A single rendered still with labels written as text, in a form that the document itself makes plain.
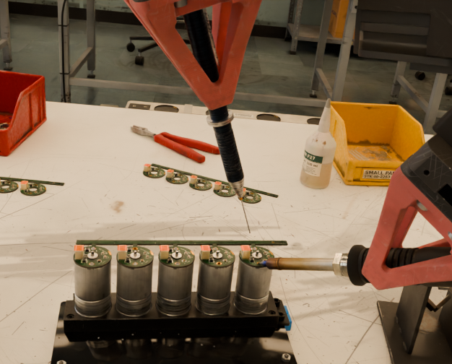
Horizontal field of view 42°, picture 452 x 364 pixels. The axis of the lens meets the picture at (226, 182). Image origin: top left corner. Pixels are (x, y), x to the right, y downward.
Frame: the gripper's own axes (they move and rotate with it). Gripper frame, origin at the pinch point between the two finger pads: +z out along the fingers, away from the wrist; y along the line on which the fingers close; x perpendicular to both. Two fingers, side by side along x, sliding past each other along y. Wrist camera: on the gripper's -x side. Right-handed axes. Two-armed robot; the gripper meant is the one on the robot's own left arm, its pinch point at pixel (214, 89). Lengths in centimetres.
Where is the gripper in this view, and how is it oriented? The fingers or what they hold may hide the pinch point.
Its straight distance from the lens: 33.8
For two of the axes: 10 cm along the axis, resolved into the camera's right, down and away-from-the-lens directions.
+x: -9.2, 3.5, -1.9
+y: -3.5, -4.6, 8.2
